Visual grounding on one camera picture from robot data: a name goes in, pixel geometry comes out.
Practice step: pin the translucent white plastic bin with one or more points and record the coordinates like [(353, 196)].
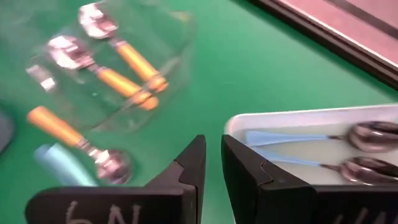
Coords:
[(295, 118)]

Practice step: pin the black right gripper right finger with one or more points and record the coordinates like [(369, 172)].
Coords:
[(264, 199)]

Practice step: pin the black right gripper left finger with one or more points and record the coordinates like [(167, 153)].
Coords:
[(186, 186)]

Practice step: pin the clear plastic bin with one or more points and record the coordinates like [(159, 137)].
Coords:
[(174, 37)]

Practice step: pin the green table mat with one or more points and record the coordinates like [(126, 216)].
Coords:
[(248, 77)]

